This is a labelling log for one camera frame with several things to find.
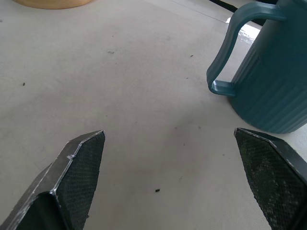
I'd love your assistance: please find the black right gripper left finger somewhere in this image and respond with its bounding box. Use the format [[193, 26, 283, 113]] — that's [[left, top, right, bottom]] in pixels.
[[0, 130, 106, 230]]

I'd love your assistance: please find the tan wooden round object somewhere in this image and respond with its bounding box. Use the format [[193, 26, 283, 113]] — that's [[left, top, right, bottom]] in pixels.
[[12, 0, 92, 10]]

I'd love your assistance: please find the teal ribbed plastic pitcher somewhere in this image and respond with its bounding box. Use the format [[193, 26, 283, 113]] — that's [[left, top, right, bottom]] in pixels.
[[206, 0, 307, 134]]

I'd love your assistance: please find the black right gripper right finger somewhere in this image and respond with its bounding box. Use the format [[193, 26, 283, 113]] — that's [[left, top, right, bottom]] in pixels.
[[234, 127, 307, 230]]

